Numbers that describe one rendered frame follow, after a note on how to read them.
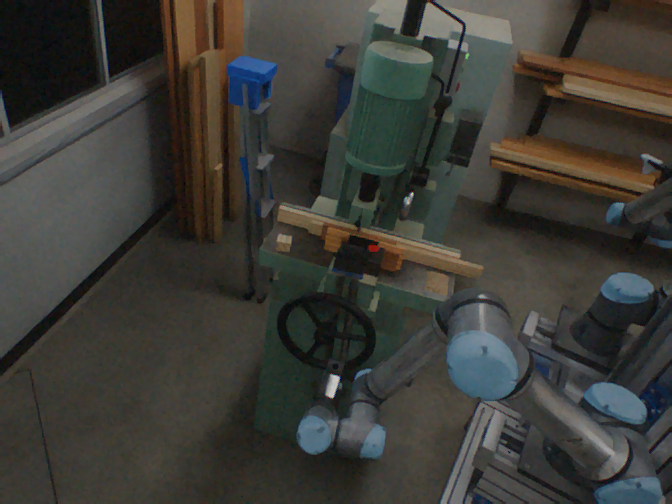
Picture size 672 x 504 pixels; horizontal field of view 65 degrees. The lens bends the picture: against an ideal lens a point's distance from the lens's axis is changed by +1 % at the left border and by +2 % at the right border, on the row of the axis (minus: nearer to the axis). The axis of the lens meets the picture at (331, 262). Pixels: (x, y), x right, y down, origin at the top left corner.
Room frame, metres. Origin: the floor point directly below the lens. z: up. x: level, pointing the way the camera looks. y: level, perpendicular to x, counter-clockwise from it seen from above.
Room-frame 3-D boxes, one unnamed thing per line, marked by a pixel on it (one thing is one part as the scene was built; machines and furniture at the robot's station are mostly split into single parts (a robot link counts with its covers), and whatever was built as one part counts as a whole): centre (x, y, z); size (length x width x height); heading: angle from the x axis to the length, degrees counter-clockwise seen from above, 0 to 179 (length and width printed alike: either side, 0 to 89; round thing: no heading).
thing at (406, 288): (1.28, -0.08, 0.87); 0.61 x 0.30 x 0.06; 83
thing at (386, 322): (1.51, -0.08, 0.76); 0.57 x 0.45 x 0.09; 173
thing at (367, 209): (1.41, -0.07, 1.03); 0.14 x 0.07 x 0.09; 173
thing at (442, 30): (1.68, -0.09, 1.16); 0.22 x 0.22 x 0.72; 83
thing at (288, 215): (1.41, -0.10, 0.93); 0.60 x 0.02 x 0.05; 83
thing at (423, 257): (1.38, -0.19, 0.92); 0.56 x 0.02 x 0.04; 83
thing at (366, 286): (1.19, -0.07, 0.92); 0.15 x 0.13 x 0.09; 83
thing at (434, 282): (1.27, -0.33, 0.91); 0.10 x 0.07 x 0.02; 173
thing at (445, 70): (1.69, -0.24, 1.40); 0.10 x 0.06 x 0.16; 173
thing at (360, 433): (0.73, -0.14, 0.84); 0.11 x 0.11 x 0.08; 86
